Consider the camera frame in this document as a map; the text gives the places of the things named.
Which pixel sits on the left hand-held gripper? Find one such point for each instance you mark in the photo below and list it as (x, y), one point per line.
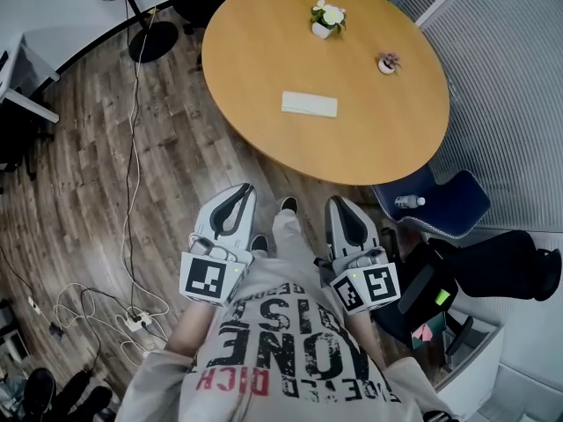
(202, 279)

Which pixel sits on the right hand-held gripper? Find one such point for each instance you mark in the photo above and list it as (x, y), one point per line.
(378, 286)

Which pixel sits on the white box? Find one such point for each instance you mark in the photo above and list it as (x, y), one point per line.
(309, 104)

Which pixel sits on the person's right forearm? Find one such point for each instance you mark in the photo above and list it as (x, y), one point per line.
(365, 336)

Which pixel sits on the person's left forearm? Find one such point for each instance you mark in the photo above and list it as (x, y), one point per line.
(193, 328)

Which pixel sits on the person's black shoe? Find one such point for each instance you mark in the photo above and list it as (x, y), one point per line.
(289, 205)
(259, 243)

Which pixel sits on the person's grey trouser leg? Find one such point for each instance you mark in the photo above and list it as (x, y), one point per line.
(287, 235)

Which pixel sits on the clear water bottle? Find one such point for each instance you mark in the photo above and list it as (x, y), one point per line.
(408, 201)

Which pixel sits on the yellow-green sticky note pad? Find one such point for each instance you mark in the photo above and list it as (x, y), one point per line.
(442, 297)

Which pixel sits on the blue chair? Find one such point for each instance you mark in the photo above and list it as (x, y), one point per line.
(457, 205)

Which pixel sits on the pink paper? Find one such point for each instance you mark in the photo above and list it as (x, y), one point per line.
(421, 332)

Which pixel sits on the white power strip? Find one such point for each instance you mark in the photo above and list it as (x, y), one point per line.
(138, 322)

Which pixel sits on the black mesh office chair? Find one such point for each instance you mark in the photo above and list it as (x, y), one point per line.
(497, 262)

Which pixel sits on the person's printed grey shirt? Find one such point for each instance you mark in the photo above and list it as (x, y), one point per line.
(281, 367)

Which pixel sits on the small pink succulent pot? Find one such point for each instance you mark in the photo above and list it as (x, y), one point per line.
(388, 64)

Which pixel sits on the black floor fan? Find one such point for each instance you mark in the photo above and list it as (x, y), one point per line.
(154, 42)

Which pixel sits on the small purple plug adapter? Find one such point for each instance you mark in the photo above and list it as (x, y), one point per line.
(55, 329)

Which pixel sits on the white flower plant pot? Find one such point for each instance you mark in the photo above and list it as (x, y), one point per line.
(327, 18)

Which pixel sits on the black swivel chair base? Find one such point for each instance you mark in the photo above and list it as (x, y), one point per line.
(66, 394)

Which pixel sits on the white desk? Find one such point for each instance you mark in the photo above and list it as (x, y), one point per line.
(31, 66)

